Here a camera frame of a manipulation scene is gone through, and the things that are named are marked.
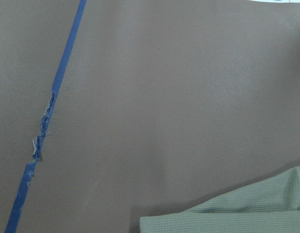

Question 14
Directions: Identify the olive green long-sleeve shirt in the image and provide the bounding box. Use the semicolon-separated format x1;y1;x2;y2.
139;166;300;233

